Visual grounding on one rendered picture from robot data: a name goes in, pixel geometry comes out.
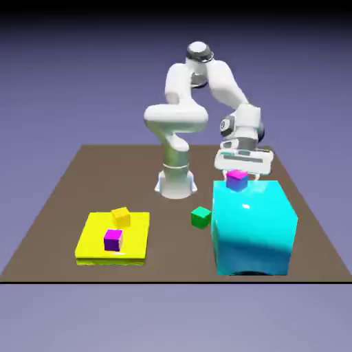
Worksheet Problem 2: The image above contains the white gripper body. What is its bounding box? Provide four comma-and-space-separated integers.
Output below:
214, 148, 275, 176

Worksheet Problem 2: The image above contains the small magenta cube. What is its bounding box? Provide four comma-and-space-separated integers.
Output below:
103, 228, 124, 252
225, 169, 249, 193

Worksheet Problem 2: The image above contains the small green cube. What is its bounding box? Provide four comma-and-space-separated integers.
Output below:
190, 206, 212, 230

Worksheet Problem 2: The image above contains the small yellow cube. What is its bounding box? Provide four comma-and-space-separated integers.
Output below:
110, 206, 131, 228

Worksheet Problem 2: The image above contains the large cyan box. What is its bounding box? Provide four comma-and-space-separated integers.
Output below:
210, 179, 299, 276

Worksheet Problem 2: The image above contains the large yellow box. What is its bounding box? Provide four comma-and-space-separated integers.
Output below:
74, 211, 151, 267

